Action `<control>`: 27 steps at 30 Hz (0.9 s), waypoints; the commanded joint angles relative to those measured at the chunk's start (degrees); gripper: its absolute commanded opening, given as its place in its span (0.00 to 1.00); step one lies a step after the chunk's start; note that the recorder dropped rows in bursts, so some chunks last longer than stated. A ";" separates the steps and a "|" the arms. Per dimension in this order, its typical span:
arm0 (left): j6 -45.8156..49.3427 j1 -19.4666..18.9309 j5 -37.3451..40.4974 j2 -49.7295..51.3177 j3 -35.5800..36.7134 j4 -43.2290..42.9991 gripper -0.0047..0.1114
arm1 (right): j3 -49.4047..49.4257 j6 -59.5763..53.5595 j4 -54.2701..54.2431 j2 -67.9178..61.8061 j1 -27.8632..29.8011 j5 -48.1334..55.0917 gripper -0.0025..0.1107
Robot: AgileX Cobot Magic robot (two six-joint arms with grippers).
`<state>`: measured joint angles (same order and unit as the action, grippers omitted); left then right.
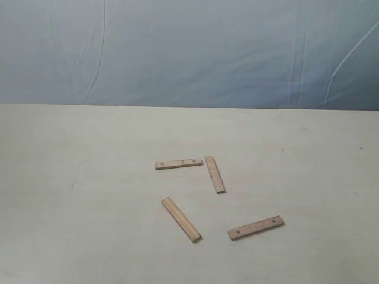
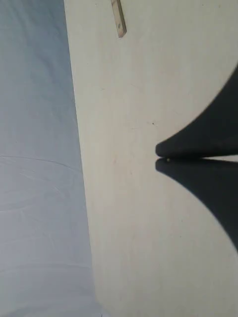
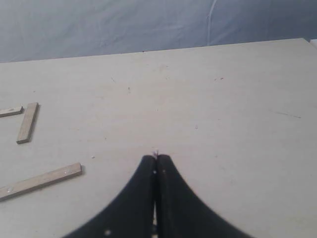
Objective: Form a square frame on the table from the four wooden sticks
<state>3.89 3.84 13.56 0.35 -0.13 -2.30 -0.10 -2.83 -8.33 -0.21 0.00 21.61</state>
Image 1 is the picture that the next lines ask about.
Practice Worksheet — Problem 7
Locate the plain wooden stick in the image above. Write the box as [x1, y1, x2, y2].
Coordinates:
[205, 156, 226, 194]
[161, 198, 201, 243]

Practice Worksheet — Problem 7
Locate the blue-grey backdrop cloth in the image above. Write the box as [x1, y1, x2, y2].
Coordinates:
[1, 1, 378, 110]

